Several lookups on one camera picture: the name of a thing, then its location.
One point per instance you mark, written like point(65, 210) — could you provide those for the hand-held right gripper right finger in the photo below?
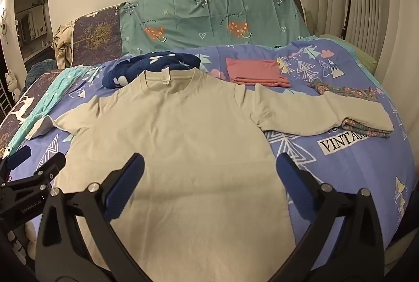
point(294, 187)

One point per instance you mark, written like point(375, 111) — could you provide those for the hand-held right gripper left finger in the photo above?
point(126, 192)

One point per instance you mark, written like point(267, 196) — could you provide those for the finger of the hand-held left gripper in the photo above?
point(19, 156)
point(52, 167)

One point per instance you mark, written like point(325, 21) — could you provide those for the beige long-sleeve shirt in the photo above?
point(196, 144)

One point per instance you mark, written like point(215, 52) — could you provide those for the white plush toy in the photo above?
point(31, 233)

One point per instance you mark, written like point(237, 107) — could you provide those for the purple printed bedsheet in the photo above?
point(343, 177)

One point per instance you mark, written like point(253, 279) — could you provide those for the white cat figurine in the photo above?
point(11, 82)

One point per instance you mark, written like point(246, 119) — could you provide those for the teal quilted blanket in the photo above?
point(52, 88)

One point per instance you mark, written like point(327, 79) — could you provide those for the floral folded cloth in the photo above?
point(363, 129)

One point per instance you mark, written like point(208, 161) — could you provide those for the beige hanging garment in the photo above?
point(64, 46)

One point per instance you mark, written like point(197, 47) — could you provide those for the pink folded cloth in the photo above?
point(255, 70)

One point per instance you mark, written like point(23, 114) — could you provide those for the navy white-print cloth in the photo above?
point(131, 69)

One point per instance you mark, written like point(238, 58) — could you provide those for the purple tree-print blanket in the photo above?
point(95, 36)

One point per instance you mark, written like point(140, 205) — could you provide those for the teal heart-print sheet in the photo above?
point(212, 16)

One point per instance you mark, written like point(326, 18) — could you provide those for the grey curtain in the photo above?
point(376, 6)

